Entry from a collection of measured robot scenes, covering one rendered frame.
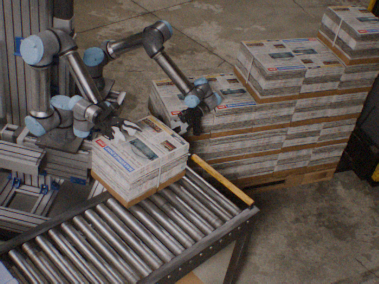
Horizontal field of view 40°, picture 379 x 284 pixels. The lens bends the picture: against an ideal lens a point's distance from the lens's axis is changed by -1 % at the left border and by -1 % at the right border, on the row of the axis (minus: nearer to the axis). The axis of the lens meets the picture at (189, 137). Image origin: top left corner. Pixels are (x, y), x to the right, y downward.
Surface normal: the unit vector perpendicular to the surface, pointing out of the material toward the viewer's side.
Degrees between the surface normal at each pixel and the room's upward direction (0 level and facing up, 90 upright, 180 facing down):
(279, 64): 1
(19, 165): 90
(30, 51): 83
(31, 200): 0
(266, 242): 0
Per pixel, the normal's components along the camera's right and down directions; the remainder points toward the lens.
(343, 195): 0.14, -0.76
